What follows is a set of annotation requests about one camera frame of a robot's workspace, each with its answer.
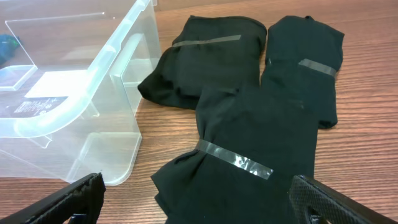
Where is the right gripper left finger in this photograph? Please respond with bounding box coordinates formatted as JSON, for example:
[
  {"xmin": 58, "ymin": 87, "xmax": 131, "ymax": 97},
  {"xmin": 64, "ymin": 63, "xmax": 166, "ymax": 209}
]
[{"xmin": 1, "ymin": 173, "xmax": 106, "ymax": 224}]

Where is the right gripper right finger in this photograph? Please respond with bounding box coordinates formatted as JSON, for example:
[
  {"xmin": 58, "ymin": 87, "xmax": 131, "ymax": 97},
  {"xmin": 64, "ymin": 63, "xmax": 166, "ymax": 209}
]
[{"xmin": 289, "ymin": 175, "xmax": 397, "ymax": 224}]

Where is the black garment front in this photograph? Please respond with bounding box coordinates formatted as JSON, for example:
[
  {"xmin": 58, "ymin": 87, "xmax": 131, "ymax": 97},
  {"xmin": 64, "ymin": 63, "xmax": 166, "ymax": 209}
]
[{"xmin": 152, "ymin": 88, "xmax": 318, "ymax": 223}]

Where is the black garment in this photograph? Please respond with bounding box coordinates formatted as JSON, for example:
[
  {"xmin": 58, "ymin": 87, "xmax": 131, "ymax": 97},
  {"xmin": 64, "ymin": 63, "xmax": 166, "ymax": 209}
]
[
  {"xmin": 152, "ymin": 88, "xmax": 318, "ymax": 223},
  {"xmin": 138, "ymin": 16, "xmax": 267, "ymax": 110},
  {"xmin": 261, "ymin": 16, "xmax": 345, "ymax": 129}
]

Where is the clear plastic storage bin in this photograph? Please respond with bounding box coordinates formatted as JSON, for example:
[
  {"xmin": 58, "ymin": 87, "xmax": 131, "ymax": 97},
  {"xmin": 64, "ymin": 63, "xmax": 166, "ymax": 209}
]
[{"xmin": 1, "ymin": 0, "xmax": 161, "ymax": 185}]

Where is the black folded garment right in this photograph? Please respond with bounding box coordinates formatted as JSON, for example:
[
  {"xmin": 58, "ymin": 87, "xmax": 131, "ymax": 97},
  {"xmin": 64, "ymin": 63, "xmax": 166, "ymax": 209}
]
[{"xmin": 261, "ymin": 16, "xmax": 345, "ymax": 129}]

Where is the black folded garment left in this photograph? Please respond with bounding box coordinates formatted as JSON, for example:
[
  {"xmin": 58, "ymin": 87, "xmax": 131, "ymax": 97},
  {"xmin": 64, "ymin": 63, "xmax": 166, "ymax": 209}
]
[{"xmin": 138, "ymin": 16, "xmax": 267, "ymax": 110}]

